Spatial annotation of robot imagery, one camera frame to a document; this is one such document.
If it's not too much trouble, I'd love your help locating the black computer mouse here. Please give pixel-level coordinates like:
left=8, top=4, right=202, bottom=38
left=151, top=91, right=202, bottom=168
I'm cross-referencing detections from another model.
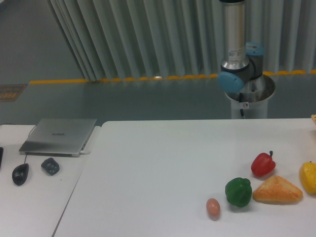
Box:
left=12, top=163, right=29, bottom=186

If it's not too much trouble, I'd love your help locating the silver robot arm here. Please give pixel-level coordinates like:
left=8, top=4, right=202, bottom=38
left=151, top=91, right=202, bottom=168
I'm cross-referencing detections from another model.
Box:
left=217, top=0, right=264, bottom=93

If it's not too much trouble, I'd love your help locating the triangular toy bread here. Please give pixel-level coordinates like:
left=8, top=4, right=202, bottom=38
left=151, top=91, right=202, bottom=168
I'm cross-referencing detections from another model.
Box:
left=252, top=175, right=303, bottom=204

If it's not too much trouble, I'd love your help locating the wooden basket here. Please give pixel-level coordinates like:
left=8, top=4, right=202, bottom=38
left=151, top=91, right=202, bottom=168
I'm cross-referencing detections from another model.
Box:
left=311, top=114, right=316, bottom=125

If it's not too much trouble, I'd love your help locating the grey pleated curtain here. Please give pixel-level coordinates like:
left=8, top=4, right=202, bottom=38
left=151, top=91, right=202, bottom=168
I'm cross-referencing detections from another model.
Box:
left=49, top=0, right=316, bottom=81

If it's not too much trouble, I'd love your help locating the silver closed laptop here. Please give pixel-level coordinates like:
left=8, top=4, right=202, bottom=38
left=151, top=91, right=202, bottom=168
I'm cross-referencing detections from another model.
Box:
left=19, top=118, right=97, bottom=157

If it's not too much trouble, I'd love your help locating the brown toy egg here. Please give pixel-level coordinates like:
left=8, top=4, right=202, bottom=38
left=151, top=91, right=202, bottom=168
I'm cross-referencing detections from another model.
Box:
left=206, top=198, right=221, bottom=217

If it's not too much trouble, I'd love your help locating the green toy bell pepper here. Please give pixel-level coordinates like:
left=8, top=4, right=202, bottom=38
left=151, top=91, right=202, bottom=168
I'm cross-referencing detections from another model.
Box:
left=225, top=177, right=252, bottom=208

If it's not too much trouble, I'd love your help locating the red toy bell pepper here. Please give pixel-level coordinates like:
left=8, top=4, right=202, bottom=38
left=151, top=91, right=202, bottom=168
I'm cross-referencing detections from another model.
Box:
left=251, top=151, right=276, bottom=177

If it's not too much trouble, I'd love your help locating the dark grey small gadget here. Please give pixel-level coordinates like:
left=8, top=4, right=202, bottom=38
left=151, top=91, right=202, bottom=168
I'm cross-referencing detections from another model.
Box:
left=41, top=158, right=60, bottom=176

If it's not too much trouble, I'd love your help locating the yellow toy bell pepper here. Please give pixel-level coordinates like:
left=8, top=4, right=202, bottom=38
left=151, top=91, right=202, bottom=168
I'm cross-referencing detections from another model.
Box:
left=299, top=161, right=316, bottom=195

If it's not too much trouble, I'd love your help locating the black device at edge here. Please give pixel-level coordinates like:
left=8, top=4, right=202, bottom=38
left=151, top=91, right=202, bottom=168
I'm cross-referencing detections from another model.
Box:
left=0, top=147, right=4, bottom=169

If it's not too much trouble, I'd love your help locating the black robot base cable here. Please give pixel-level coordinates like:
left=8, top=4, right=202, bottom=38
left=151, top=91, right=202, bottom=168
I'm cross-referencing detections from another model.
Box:
left=238, top=92, right=246, bottom=119

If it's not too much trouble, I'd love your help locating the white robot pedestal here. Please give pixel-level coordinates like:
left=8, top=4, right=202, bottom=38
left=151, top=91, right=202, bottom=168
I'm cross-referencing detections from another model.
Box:
left=226, top=75, right=276, bottom=119

